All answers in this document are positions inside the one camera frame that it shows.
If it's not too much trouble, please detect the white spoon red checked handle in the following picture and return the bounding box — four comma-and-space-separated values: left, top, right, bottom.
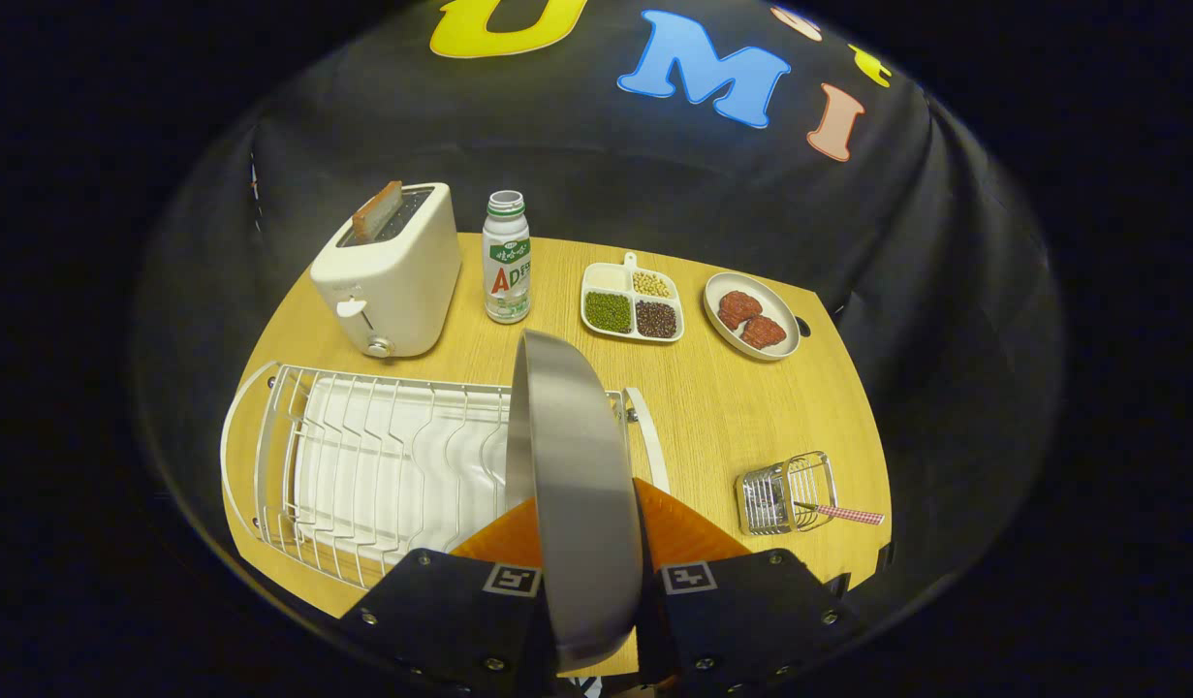
795, 501, 886, 527

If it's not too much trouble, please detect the small wire basket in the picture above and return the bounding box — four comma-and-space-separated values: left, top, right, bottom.
736, 451, 839, 537

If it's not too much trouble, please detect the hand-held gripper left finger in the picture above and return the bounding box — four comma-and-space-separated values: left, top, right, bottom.
339, 497, 558, 698

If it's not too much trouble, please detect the brown toast slice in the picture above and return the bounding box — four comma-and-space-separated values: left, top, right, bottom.
352, 180, 404, 243

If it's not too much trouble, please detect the red meat piece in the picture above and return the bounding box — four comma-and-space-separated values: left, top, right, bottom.
718, 290, 764, 332
740, 316, 789, 351

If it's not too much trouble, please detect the white divided tray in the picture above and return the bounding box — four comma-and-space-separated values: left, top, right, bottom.
581, 252, 685, 344

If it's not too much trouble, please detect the white bottle green label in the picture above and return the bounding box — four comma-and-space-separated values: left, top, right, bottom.
482, 190, 533, 325

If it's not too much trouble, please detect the beige plate with meat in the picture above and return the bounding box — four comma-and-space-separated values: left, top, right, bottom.
703, 271, 802, 363

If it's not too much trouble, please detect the beige round plate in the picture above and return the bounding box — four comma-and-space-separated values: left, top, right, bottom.
504, 330, 645, 673

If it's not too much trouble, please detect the white drip tray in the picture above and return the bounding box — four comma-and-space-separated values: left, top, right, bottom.
294, 376, 519, 563

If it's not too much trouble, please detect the white wire dish rack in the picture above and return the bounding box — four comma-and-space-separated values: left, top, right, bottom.
220, 361, 671, 592

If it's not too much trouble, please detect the black backdrop cloth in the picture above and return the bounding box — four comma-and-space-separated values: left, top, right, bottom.
136, 0, 1067, 621

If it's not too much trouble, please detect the white toaster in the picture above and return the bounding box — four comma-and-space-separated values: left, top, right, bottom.
310, 182, 463, 360

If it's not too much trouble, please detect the pile of green beans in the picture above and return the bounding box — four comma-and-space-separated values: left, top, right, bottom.
584, 291, 634, 335

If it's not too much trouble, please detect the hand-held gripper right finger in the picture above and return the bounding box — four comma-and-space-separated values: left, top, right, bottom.
633, 477, 863, 698

